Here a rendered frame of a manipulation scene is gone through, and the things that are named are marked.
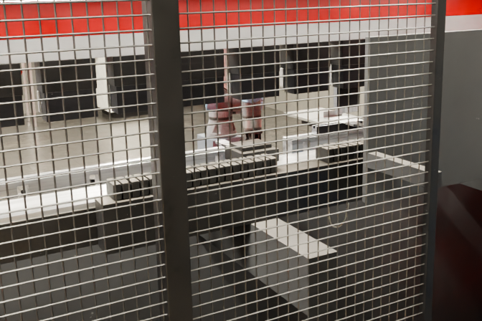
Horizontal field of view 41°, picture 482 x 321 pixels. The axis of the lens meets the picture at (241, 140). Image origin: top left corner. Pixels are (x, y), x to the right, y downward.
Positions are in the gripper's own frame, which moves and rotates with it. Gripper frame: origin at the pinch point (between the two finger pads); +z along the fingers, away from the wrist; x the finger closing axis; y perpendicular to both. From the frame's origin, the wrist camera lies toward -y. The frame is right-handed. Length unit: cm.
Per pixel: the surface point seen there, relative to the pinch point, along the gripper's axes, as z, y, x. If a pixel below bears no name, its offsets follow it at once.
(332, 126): -22.8, 39.4, 13.4
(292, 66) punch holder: -45, 44, -4
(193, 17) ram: -62, 49, -39
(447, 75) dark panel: -41, 91, 18
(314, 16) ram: -61, 46, 4
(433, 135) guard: -30, 117, -10
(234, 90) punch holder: -39, 41, -24
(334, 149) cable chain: -23, 83, -14
